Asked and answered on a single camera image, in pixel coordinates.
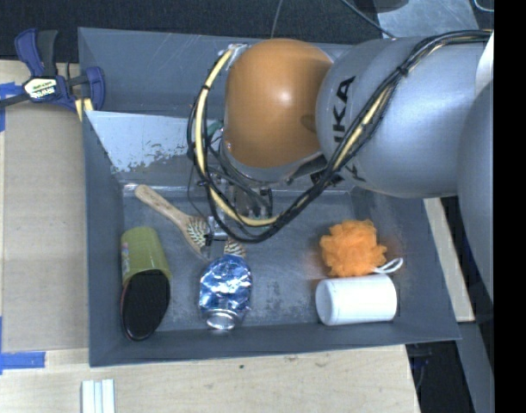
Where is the crushed blue can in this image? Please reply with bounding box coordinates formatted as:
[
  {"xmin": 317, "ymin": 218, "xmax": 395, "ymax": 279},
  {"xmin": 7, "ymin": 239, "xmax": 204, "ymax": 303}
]
[{"xmin": 197, "ymin": 254, "xmax": 253, "ymax": 332}]

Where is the wooden hairbrush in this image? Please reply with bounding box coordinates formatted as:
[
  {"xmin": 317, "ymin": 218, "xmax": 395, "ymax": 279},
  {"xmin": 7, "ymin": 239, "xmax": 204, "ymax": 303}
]
[{"xmin": 133, "ymin": 183, "xmax": 248, "ymax": 262}]

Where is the olive green cup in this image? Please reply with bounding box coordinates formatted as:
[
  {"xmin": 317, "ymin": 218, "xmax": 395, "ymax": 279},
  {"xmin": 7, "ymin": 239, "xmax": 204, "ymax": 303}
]
[{"xmin": 119, "ymin": 225, "xmax": 174, "ymax": 342}]

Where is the grey metal bin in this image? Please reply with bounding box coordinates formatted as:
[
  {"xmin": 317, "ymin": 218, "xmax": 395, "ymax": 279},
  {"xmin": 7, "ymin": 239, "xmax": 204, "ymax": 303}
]
[{"xmin": 77, "ymin": 27, "xmax": 463, "ymax": 367}]

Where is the orange mesh bath sponge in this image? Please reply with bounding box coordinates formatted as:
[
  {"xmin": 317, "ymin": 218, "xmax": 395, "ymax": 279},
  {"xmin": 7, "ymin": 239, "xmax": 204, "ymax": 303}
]
[{"xmin": 318, "ymin": 219, "xmax": 405, "ymax": 280}]

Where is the white plastic cylinder container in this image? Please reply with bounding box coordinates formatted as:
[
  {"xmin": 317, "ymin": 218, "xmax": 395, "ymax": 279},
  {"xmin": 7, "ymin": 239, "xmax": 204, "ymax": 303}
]
[{"xmin": 314, "ymin": 273, "xmax": 399, "ymax": 327}]

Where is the pale wood board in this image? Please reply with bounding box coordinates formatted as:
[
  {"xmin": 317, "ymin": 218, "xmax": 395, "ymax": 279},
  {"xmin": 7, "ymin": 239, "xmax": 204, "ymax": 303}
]
[{"xmin": 2, "ymin": 103, "xmax": 92, "ymax": 354}]

